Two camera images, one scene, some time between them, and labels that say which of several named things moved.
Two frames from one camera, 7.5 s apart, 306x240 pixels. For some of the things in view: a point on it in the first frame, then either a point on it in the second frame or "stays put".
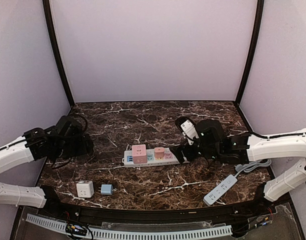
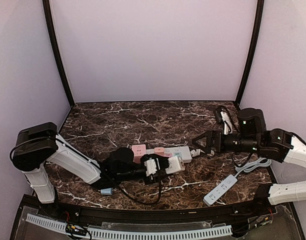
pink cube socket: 139,153 stays put
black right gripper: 185,151 to 216,141
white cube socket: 85,189 to 176,165
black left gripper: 81,144 to 159,166
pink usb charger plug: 159,152 stays put
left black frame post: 46,7 stays put
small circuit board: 76,229 stays put
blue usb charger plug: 106,189 stays put
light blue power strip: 220,189 stays put
